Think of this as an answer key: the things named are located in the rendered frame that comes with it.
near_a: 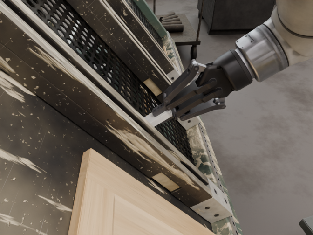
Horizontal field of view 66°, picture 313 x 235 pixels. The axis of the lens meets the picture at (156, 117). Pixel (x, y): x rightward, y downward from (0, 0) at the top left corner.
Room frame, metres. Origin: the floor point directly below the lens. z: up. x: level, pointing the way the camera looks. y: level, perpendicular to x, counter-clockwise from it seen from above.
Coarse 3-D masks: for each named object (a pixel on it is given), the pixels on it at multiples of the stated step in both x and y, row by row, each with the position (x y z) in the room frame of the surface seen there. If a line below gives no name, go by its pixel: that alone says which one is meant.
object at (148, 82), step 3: (147, 78) 0.72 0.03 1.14; (144, 81) 0.71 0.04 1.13; (147, 81) 0.71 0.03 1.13; (150, 81) 0.72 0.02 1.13; (147, 84) 0.71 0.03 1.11; (150, 84) 0.72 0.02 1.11; (153, 84) 0.72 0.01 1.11; (150, 87) 0.72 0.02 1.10; (153, 87) 0.72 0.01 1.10; (156, 87) 0.72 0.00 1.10; (153, 90) 0.72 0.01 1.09; (156, 90) 0.72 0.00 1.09; (159, 90) 0.72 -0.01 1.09; (156, 93) 0.72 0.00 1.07; (159, 93) 0.72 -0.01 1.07
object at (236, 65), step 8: (224, 56) 0.40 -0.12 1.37; (232, 56) 0.39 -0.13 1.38; (208, 64) 0.41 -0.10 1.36; (216, 64) 0.40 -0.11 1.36; (224, 64) 0.39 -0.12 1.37; (232, 64) 0.38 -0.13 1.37; (240, 64) 0.38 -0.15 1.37; (200, 72) 0.41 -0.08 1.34; (208, 72) 0.39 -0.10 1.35; (216, 72) 0.39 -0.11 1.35; (224, 72) 0.38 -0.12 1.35; (232, 72) 0.37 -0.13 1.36; (240, 72) 0.37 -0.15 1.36; (248, 72) 0.37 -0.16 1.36; (200, 80) 0.39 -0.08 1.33; (208, 80) 0.39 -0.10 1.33; (216, 80) 0.39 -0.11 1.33; (224, 80) 0.39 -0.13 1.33; (232, 80) 0.37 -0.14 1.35; (240, 80) 0.37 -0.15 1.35; (248, 80) 0.37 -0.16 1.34; (216, 88) 0.39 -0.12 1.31; (224, 88) 0.39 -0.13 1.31; (232, 88) 0.40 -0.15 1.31; (240, 88) 0.37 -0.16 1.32; (224, 96) 0.39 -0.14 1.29
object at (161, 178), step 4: (156, 176) 0.32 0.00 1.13; (160, 176) 0.32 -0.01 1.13; (164, 176) 0.32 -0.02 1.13; (156, 180) 0.32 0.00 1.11; (160, 180) 0.32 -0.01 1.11; (164, 180) 0.32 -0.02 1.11; (168, 180) 0.32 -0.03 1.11; (164, 184) 0.32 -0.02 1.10; (168, 184) 0.32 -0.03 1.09; (172, 184) 0.32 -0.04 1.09; (176, 184) 0.32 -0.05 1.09; (168, 188) 0.32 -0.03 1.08; (172, 188) 0.32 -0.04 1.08; (176, 188) 0.32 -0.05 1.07
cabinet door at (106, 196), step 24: (96, 168) 0.23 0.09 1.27; (120, 168) 0.26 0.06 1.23; (96, 192) 0.19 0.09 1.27; (120, 192) 0.22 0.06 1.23; (144, 192) 0.25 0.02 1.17; (72, 216) 0.15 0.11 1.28; (96, 216) 0.16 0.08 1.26; (120, 216) 0.18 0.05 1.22; (144, 216) 0.21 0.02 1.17; (168, 216) 0.24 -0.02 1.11
